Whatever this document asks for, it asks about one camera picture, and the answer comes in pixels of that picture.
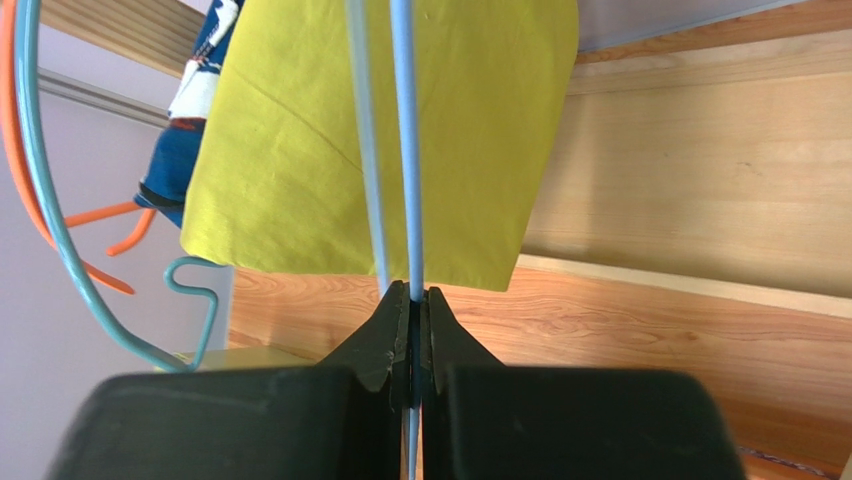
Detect light blue hanger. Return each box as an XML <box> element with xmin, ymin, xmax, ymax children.
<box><xmin>9</xmin><ymin>1</ymin><xmax>219</xmax><ymax>372</ymax></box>

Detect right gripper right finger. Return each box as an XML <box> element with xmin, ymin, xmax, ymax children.
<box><xmin>422</xmin><ymin>288</ymin><xmax>745</xmax><ymax>479</ymax></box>

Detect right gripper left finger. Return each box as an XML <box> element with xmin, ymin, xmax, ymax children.
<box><xmin>48</xmin><ymin>281</ymin><xmax>409</xmax><ymax>479</ymax></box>

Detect yellow-green trousers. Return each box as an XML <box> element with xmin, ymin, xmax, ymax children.
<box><xmin>181</xmin><ymin>1</ymin><xmax>579</xmax><ymax>291</ymax></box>

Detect blue wire hanger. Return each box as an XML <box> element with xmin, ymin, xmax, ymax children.
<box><xmin>345</xmin><ymin>1</ymin><xmax>424</xmax><ymax>479</ymax></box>

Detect wooden clothes rack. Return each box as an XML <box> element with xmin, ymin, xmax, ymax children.
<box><xmin>39</xmin><ymin>0</ymin><xmax>852</xmax><ymax>480</ymax></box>

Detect blue patterned trousers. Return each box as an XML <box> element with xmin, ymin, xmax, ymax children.
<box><xmin>133</xmin><ymin>0</ymin><xmax>245</xmax><ymax>227</ymax></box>

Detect orange hanger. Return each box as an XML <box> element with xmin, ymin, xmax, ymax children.
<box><xmin>1</xmin><ymin>1</ymin><xmax>156</xmax><ymax>256</ymax></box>

